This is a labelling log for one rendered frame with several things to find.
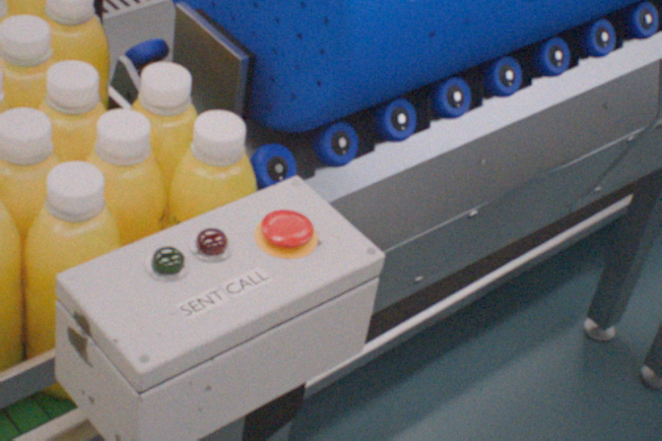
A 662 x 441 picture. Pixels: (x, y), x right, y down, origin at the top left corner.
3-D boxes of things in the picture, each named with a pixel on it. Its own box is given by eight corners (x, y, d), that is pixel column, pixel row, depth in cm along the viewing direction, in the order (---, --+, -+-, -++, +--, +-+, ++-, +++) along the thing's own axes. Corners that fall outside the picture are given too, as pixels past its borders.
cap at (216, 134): (218, 120, 99) (220, 101, 98) (254, 144, 98) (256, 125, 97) (181, 139, 97) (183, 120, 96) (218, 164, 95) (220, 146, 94)
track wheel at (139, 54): (178, 48, 125) (169, 30, 125) (139, 61, 123) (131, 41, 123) (161, 64, 129) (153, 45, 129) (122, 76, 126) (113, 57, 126)
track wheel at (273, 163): (292, 137, 115) (279, 138, 116) (251, 152, 112) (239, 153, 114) (305, 183, 116) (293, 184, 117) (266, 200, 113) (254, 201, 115)
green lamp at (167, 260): (190, 270, 84) (192, 257, 83) (163, 283, 83) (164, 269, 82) (171, 250, 85) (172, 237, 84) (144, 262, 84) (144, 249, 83)
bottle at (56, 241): (33, 411, 99) (32, 232, 87) (19, 345, 103) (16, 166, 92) (125, 396, 101) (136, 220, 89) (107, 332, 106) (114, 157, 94)
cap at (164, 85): (188, 109, 100) (190, 91, 99) (138, 104, 99) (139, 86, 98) (191, 81, 103) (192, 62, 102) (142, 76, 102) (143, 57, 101)
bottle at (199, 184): (200, 270, 113) (218, 100, 101) (258, 313, 110) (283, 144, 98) (141, 308, 108) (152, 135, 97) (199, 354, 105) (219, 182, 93)
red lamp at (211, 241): (233, 251, 86) (235, 238, 85) (207, 263, 85) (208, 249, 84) (215, 232, 87) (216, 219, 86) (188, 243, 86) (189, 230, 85)
